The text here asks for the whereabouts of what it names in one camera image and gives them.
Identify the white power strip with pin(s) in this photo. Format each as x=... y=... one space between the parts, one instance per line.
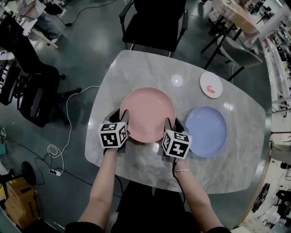
x=55 y=172

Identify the black office chair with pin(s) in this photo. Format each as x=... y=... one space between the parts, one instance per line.
x=38 y=102
x=11 y=91

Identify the person's right forearm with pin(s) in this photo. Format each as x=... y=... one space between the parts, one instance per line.
x=195 y=195

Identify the small white plate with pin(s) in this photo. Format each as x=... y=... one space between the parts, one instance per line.
x=211 y=83

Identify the blue big plate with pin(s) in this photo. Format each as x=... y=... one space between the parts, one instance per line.
x=205 y=132

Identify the checkered cloth table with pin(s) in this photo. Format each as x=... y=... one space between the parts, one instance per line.
x=218 y=11

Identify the person's left forearm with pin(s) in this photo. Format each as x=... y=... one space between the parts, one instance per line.
x=100 y=193

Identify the black mesh armchair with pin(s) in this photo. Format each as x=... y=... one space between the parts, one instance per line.
x=154 y=25

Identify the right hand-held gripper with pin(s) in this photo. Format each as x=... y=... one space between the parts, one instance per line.
x=177 y=145

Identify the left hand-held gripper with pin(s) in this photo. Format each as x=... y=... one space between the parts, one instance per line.
x=111 y=136

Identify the black standing fan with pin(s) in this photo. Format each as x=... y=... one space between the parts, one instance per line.
x=28 y=173

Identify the large cardboard box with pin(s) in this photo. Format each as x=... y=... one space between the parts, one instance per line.
x=20 y=202

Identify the white desk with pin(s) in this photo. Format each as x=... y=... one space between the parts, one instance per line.
x=45 y=42

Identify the pink big plate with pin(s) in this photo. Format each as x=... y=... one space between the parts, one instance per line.
x=147 y=113

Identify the grey shell chair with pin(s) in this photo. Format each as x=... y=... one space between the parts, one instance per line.
x=241 y=57

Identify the person's black clothing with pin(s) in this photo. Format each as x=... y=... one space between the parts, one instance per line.
x=152 y=209

